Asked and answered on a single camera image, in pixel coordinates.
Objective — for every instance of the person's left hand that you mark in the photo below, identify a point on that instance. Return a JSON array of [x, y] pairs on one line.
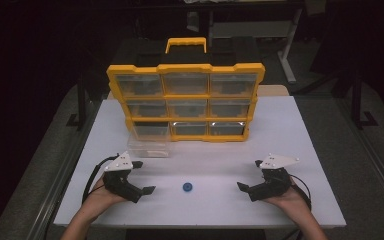
[[100, 198]]

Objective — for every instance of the beige wooden board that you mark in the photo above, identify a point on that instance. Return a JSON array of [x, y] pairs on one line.
[[273, 90]]

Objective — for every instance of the white metal desk frame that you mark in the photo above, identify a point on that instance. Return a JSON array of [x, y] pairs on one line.
[[288, 50]]

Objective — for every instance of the clear plastic drawer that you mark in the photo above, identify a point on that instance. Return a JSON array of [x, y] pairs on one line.
[[148, 148]]

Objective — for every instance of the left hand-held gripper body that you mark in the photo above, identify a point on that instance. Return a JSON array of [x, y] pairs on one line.
[[118, 165]]

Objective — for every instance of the black metal stand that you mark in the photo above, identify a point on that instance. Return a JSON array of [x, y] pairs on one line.
[[81, 106], [356, 106]]

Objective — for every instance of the set of clear organizer drawers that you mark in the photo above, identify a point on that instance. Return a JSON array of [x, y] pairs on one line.
[[186, 83]]

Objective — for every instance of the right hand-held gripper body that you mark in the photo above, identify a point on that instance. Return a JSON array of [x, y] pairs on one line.
[[273, 181]]

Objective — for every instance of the yellow and black drawer organizer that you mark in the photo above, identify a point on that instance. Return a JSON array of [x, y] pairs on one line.
[[185, 68]]

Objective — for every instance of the person's right hand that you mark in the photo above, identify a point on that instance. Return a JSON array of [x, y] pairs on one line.
[[290, 200]]

